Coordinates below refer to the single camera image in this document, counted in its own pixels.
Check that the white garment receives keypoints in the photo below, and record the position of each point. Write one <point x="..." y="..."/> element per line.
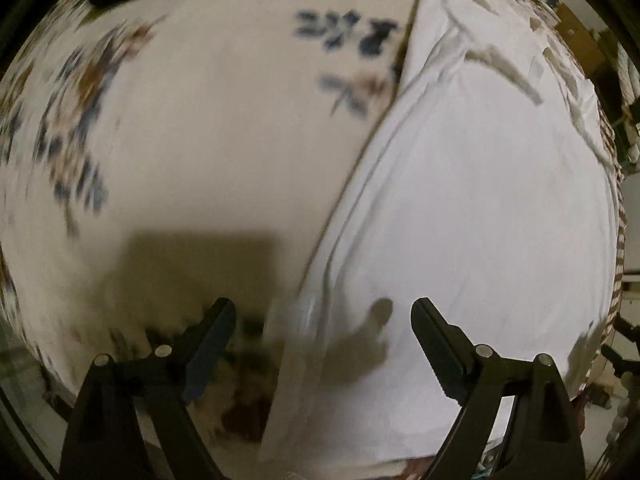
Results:
<point x="475" y="210"/>

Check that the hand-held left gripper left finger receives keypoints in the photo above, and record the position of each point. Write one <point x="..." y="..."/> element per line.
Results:
<point x="212" y="345"/>

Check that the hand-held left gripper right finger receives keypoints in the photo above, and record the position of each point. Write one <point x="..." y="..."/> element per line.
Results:
<point x="435" y="345"/>

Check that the floral bed sheet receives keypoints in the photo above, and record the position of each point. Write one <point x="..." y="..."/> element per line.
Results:
<point x="225" y="135"/>

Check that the black tripod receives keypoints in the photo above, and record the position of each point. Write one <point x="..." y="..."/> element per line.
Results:
<point x="622" y="332"/>

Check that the cardboard box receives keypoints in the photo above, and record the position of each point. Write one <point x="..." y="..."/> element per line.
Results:
<point x="580" y="45"/>

